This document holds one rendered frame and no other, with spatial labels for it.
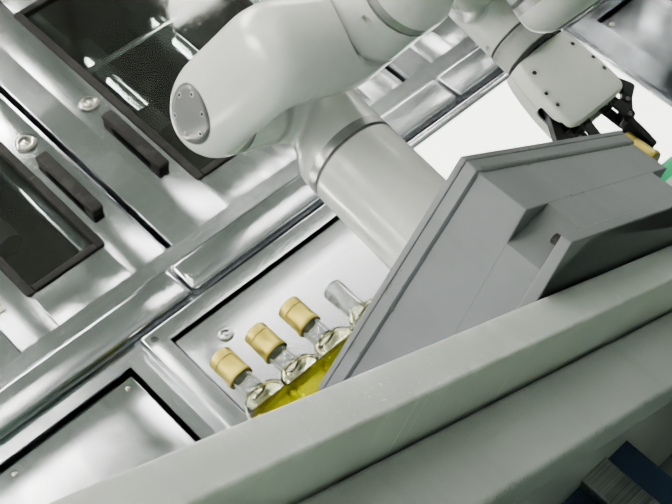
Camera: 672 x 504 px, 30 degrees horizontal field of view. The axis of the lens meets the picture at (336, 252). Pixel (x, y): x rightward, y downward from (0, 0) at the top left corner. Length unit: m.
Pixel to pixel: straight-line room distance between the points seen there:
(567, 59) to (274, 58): 0.49
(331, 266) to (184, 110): 0.68
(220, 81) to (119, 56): 1.04
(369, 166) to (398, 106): 0.88
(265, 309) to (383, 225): 0.67
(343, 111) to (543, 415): 0.40
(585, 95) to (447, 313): 0.53
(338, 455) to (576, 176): 0.40
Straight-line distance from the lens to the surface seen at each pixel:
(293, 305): 1.60
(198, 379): 1.71
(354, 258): 1.82
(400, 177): 1.12
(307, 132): 1.18
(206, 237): 1.87
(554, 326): 0.91
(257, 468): 0.65
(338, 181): 1.14
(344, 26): 1.11
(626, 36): 2.22
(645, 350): 1.05
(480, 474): 0.81
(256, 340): 1.58
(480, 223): 0.95
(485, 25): 1.47
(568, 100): 1.44
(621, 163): 1.11
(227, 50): 1.11
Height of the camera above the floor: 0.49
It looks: 25 degrees up
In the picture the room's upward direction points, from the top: 49 degrees counter-clockwise
